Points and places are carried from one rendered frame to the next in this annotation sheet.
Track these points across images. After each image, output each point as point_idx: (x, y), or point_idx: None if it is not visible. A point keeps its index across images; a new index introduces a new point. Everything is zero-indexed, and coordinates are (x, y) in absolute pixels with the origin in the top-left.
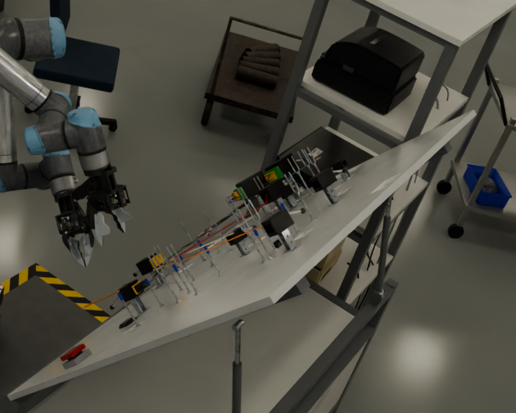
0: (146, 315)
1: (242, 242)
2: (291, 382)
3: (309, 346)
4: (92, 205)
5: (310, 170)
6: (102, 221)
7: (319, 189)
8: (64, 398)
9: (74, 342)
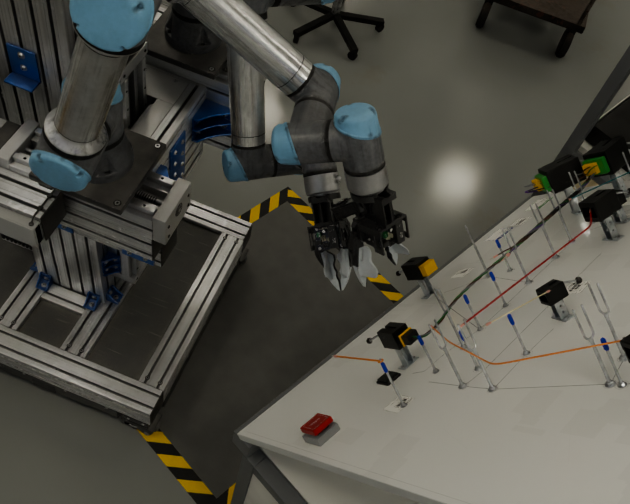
0: (413, 380)
1: (560, 302)
2: None
3: None
4: (358, 236)
5: None
6: (369, 259)
7: None
8: None
9: (320, 362)
